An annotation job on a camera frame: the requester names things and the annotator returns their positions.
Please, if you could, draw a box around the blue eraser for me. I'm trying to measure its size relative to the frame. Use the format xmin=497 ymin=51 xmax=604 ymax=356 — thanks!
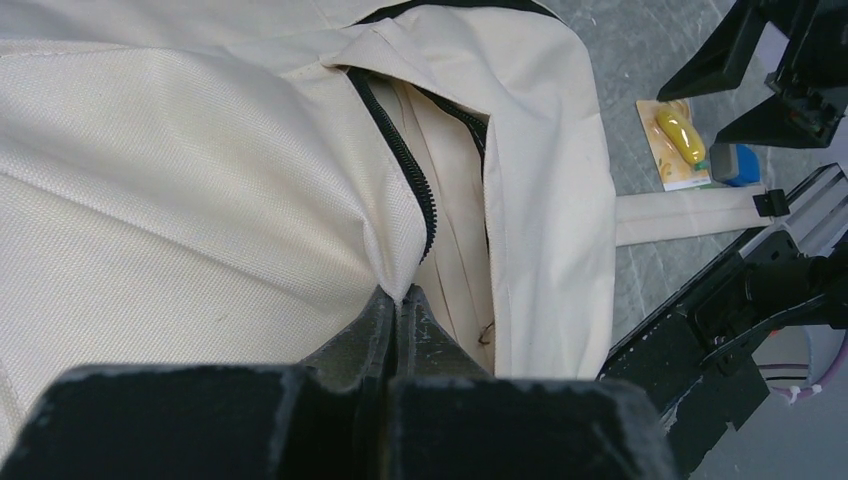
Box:
xmin=709 ymin=143 xmax=761 ymax=187

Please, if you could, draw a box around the aluminium frame rail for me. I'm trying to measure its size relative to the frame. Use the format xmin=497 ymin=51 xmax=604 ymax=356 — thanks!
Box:
xmin=739 ymin=163 xmax=847 ymax=258

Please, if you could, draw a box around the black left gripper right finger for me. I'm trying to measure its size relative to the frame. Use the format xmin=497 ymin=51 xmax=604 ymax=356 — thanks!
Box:
xmin=384 ymin=287 xmax=676 ymax=479

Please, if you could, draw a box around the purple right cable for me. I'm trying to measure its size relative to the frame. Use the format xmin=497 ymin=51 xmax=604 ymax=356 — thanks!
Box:
xmin=755 ymin=331 xmax=848 ymax=405

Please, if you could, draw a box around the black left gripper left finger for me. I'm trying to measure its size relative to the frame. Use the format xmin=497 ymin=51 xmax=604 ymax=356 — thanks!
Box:
xmin=1 ymin=290 xmax=396 ymax=479

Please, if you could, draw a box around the beige canvas backpack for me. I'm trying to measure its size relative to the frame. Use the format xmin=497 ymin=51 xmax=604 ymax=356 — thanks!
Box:
xmin=1 ymin=1 xmax=766 ymax=454

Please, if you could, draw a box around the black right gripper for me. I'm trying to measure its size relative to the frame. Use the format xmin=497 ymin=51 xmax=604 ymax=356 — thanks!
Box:
xmin=656 ymin=1 xmax=847 ymax=149

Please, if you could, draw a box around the yellow banana toy pack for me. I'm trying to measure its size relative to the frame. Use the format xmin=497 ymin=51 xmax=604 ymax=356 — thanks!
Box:
xmin=635 ymin=99 xmax=711 ymax=191

